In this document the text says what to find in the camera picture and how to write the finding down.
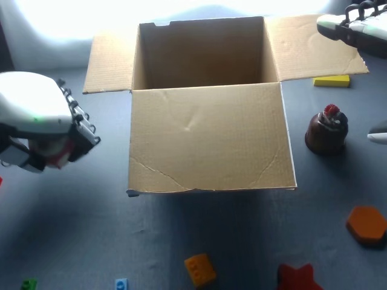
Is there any orange hexagon toy block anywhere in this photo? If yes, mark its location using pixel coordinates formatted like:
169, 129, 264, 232
345, 205, 387, 249

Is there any cardboard box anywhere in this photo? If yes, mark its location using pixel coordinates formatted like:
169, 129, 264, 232
82, 14, 370, 198

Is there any red star toy block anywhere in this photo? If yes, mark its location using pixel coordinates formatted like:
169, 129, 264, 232
276, 262, 326, 290

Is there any green toy brick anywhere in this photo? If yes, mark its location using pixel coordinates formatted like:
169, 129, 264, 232
20, 278, 39, 290

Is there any orange toy brick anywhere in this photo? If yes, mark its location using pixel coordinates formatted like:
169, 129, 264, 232
183, 253, 217, 288

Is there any red white mushroom toy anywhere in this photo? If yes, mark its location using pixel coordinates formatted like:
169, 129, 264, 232
28, 137, 76, 169

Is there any yellowish hexagon toy block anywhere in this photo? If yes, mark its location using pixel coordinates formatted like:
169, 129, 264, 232
313, 75, 351, 89

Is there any grey table cloth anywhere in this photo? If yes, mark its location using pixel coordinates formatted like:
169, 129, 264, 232
0, 56, 387, 290

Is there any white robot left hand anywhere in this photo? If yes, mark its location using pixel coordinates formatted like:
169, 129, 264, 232
0, 71, 102, 173

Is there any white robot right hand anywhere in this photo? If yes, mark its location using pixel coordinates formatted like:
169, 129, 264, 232
316, 0, 387, 146

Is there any chocolate cupcake toy with raspberry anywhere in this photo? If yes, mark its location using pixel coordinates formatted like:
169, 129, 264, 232
304, 103, 350, 156

